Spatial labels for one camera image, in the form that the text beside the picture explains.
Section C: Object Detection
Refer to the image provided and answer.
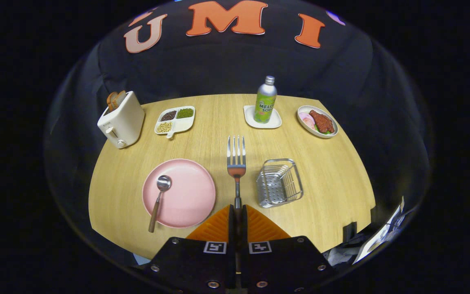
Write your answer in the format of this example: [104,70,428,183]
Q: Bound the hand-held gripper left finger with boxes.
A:
[139,204,237,294]

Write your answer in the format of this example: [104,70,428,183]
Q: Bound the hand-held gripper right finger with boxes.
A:
[241,204,338,294]

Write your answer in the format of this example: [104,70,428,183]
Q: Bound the wooden-handled metal spoon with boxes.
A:
[149,175,173,233]

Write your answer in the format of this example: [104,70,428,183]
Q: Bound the wooden-handled metal fork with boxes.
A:
[226,135,247,213]

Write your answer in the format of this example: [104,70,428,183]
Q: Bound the pale crumpled sheet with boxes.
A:
[327,244,359,267]

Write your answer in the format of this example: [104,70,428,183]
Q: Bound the pink round plate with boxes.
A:
[142,158,217,229]

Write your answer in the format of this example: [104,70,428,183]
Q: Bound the white paper sheet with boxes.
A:
[353,196,406,265]

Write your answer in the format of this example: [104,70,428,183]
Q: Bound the white oval food plate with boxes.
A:
[297,105,339,139]

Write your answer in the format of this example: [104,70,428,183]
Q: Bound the white divided dish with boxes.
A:
[154,106,196,140]

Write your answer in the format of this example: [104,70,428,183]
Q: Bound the white square coaster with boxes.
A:
[244,105,282,129]

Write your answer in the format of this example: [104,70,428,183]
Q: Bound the red-brown meat piece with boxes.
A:
[309,109,335,134]

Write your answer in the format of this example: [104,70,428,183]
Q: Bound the white toaster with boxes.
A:
[97,91,146,149]

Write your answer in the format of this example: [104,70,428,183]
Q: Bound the green soda bottle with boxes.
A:
[254,76,278,124]

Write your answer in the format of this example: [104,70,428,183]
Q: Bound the metal wire basket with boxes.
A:
[256,158,304,209]

